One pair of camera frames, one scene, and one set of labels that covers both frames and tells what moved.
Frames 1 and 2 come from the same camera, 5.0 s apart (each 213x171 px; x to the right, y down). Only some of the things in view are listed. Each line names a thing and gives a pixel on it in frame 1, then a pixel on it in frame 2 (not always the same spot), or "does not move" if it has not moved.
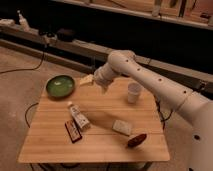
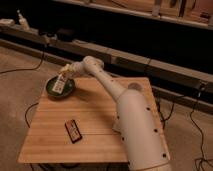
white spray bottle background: x=23 y=22 does not move
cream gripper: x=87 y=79 -> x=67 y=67
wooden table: x=121 y=125 does not move
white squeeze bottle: x=78 y=115 -> x=59 y=84
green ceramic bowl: x=60 y=86 does not move
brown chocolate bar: x=72 y=130 does not move
